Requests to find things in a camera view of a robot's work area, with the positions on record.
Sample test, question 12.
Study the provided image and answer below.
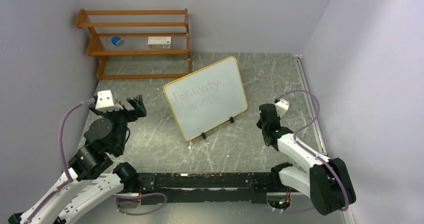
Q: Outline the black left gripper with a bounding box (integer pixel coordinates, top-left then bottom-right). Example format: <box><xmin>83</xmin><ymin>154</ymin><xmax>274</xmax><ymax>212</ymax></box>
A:
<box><xmin>90</xmin><ymin>93</ymin><xmax>146</xmax><ymax>152</ymax></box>

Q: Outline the yellow-framed whiteboard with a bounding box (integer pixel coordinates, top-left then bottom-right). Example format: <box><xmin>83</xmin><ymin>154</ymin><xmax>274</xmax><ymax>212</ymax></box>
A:
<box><xmin>163</xmin><ymin>56</ymin><xmax>248</xmax><ymax>141</ymax></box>

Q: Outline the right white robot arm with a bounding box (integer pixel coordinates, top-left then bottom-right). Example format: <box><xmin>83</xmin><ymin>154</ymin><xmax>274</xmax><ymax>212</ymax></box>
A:
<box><xmin>257</xmin><ymin>101</ymin><xmax>357</xmax><ymax>215</ymax></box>

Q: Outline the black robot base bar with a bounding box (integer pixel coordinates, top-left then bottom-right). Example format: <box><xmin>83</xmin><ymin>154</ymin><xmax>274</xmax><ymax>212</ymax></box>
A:
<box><xmin>133</xmin><ymin>172</ymin><xmax>287</xmax><ymax>204</ymax></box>

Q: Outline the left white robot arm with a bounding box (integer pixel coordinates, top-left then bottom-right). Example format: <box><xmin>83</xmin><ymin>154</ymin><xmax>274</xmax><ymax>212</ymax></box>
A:
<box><xmin>8</xmin><ymin>90</ymin><xmax>147</xmax><ymax>223</ymax></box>

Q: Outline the blue whiteboard eraser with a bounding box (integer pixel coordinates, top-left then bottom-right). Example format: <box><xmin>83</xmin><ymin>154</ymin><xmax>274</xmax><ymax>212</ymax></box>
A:
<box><xmin>110</xmin><ymin>36</ymin><xmax>124</xmax><ymax>47</ymax></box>

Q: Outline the orange wooden shelf rack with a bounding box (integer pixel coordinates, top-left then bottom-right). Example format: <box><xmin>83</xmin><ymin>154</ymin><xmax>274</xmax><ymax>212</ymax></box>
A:
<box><xmin>75</xmin><ymin>9</ymin><xmax>193</xmax><ymax>80</ymax></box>

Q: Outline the white red box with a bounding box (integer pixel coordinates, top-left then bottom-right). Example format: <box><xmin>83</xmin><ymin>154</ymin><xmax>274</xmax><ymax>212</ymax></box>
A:
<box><xmin>147</xmin><ymin>36</ymin><xmax>172</xmax><ymax>49</ymax></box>

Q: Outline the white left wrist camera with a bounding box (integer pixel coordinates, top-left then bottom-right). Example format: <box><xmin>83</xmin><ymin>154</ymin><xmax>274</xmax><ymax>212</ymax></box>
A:
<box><xmin>89</xmin><ymin>90</ymin><xmax>124</xmax><ymax>112</ymax></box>

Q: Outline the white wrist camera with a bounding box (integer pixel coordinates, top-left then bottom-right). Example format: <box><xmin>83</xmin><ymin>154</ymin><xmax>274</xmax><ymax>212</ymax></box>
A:
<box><xmin>89</xmin><ymin>90</ymin><xmax>124</xmax><ymax>112</ymax></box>
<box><xmin>274</xmin><ymin>98</ymin><xmax>290</xmax><ymax>119</ymax></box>

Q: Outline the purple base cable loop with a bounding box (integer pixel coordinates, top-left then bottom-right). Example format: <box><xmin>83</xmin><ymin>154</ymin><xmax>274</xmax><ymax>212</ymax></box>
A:
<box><xmin>114</xmin><ymin>191</ymin><xmax>168</xmax><ymax>216</ymax></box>

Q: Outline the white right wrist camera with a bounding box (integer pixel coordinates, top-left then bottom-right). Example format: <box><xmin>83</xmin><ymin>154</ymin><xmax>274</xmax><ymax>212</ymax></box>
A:
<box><xmin>274</xmin><ymin>98</ymin><xmax>290</xmax><ymax>119</ymax></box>

